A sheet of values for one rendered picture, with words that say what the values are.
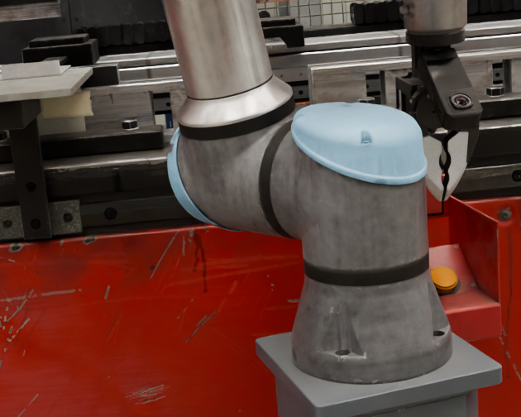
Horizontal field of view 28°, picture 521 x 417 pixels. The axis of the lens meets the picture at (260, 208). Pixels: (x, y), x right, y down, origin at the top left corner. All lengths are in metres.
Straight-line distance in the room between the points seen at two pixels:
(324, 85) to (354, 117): 0.70
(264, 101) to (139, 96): 0.67
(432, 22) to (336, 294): 0.44
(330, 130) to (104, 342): 0.79
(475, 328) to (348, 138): 0.49
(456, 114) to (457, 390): 0.38
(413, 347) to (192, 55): 0.33
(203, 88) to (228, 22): 0.07
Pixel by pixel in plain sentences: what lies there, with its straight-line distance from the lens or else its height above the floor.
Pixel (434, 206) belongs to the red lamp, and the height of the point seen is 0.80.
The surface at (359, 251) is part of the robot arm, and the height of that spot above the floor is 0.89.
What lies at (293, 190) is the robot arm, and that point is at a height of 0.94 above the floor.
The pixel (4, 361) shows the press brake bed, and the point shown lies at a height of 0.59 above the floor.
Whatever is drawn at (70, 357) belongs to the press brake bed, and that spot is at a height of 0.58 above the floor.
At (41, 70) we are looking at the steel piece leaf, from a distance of 1.56.
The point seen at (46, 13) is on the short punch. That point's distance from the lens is 1.65.
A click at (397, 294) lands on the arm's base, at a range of 0.92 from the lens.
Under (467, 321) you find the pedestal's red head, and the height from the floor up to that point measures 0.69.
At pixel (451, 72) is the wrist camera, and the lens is 1.25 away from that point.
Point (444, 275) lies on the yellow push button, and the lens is 1.36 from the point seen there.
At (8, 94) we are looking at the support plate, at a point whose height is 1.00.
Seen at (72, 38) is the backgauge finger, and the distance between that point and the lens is 1.84.
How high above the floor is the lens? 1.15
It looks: 14 degrees down
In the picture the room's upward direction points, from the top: 5 degrees counter-clockwise
